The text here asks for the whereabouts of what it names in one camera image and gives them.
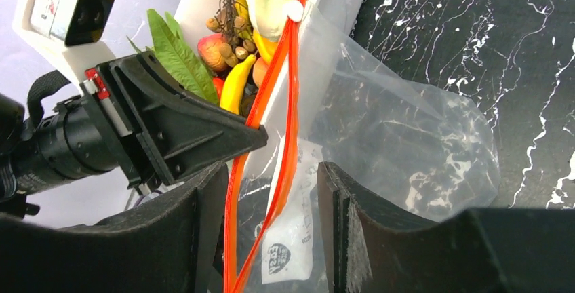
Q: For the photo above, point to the green leaf vegetable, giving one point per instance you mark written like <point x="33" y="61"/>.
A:
<point x="176" y="56"/>

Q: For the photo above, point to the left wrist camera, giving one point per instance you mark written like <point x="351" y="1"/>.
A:
<point x="67" y="33"/>

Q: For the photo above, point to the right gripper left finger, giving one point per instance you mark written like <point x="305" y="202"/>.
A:
<point x="167" y="244"/>

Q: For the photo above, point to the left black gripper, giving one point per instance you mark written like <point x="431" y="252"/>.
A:
<point x="42" y="152"/>

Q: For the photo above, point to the clear zip top bag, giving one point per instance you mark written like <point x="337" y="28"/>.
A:
<point x="427" y="150"/>

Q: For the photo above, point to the red peach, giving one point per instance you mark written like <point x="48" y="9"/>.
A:
<point x="209" y="49"/>

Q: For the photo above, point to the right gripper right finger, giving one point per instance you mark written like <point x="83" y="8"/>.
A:
<point x="372" y="245"/>

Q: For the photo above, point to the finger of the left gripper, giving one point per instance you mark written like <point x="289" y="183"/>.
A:
<point x="171" y="133"/>

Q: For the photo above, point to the single yellow banana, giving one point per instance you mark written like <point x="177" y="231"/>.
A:
<point x="232" y="91"/>

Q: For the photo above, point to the white food bin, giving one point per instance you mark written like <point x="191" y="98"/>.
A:
<point x="197" y="146"/>

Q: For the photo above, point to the brown longan bunch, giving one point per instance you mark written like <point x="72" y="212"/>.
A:
<point x="222" y="22"/>

